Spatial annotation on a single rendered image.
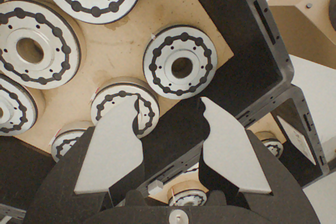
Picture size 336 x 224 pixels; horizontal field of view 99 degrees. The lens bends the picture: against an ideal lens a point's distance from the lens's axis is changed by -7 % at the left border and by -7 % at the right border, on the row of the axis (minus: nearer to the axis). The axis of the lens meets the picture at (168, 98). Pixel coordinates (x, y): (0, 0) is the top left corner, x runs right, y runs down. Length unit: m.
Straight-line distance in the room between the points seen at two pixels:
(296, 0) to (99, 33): 0.34
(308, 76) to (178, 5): 0.50
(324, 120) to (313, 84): 0.23
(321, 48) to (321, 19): 0.05
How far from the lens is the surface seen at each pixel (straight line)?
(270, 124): 0.41
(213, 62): 0.22
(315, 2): 0.39
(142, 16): 0.23
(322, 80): 0.69
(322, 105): 0.77
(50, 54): 0.22
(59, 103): 0.30
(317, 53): 0.40
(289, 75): 0.20
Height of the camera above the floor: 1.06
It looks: 59 degrees down
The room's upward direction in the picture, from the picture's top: 163 degrees clockwise
